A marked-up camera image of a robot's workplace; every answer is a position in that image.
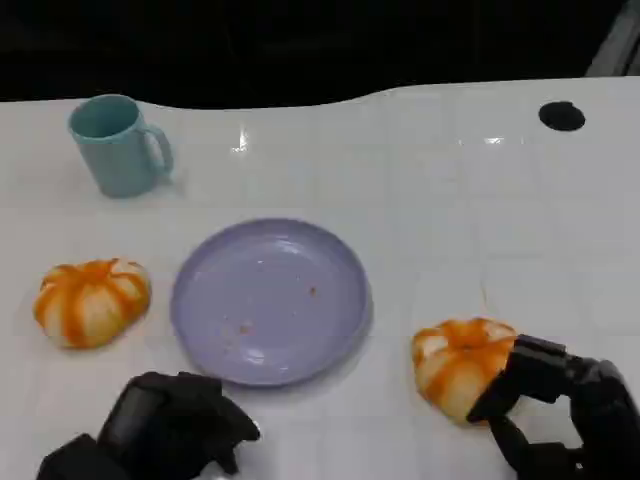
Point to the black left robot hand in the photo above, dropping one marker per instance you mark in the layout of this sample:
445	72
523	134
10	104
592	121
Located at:
165	425

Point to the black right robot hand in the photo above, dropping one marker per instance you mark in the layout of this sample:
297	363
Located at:
530	375

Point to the orange white toy bread roll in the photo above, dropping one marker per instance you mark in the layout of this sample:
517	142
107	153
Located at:
90	305
455	370

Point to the lilac plate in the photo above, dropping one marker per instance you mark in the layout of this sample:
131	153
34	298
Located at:
270	305

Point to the black round table grommet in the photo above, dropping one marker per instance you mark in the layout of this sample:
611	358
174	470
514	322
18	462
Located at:
561	116

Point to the pale green mug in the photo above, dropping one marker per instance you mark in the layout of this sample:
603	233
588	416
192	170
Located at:
117	155

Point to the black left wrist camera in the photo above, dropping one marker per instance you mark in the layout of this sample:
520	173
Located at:
75	462

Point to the grey metal frame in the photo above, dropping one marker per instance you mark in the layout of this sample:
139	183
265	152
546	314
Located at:
617	45

